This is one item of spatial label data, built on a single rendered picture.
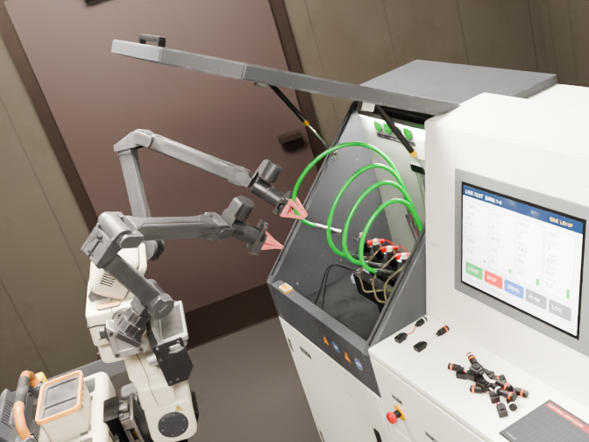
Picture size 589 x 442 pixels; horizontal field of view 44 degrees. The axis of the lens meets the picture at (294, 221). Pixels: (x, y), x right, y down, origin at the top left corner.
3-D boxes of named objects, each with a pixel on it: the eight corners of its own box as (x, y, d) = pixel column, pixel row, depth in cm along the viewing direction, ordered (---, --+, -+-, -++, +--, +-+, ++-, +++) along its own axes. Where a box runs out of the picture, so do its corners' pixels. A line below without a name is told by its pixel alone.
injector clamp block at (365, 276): (362, 309, 262) (352, 273, 256) (385, 296, 265) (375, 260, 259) (421, 347, 233) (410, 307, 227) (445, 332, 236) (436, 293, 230)
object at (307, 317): (282, 319, 279) (270, 284, 272) (292, 314, 280) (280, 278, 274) (373, 393, 226) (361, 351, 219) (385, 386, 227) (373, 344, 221)
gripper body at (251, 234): (269, 228, 227) (248, 219, 224) (254, 256, 229) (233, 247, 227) (266, 220, 233) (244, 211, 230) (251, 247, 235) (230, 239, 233)
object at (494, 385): (442, 379, 194) (437, 362, 191) (472, 360, 197) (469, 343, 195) (502, 421, 174) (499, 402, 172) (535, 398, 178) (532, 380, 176)
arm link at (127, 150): (118, 137, 264) (107, 136, 254) (154, 128, 261) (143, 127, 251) (146, 259, 266) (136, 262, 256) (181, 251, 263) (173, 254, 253)
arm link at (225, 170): (141, 144, 263) (129, 143, 252) (146, 128, 262) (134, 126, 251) (251, 188, 257) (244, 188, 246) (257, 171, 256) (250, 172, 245)
